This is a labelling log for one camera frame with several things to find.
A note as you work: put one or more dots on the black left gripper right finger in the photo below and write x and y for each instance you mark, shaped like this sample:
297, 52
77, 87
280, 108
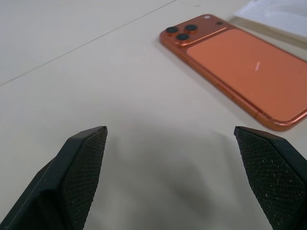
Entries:
275, 177

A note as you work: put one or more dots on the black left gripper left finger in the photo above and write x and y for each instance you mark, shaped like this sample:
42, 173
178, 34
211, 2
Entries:
72, 172

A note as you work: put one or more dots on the orange smartphone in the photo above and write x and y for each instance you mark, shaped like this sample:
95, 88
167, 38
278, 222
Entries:
239, 72

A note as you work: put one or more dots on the white phone box tray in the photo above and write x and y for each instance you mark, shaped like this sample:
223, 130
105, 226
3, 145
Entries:
275, 14

